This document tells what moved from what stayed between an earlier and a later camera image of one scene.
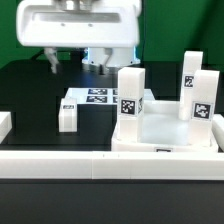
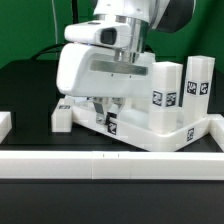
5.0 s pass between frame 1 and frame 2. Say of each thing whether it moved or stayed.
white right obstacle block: stayed
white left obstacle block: stayed
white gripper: moved
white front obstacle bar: stayed
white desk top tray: moved
